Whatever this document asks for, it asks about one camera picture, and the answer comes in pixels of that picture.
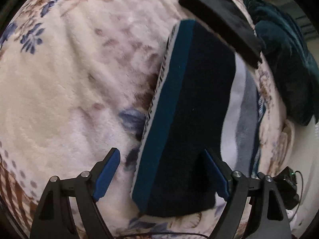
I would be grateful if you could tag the navy teal striped sock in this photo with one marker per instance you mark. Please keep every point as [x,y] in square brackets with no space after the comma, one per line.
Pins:
[206,107]

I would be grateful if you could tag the black folded garment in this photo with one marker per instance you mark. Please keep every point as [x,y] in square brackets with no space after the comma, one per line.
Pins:
[227,20]

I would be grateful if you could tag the white gloved right hand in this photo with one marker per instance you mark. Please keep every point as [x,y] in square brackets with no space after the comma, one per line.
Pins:
[292,217]

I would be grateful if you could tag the floral cream bed blanket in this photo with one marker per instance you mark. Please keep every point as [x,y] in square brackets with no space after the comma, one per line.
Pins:
[77,78]

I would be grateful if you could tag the dark teal plush blanket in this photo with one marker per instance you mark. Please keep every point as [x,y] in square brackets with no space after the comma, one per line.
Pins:
[294,68]

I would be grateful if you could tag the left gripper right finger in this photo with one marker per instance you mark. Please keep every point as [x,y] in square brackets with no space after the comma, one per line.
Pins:
[267,218]

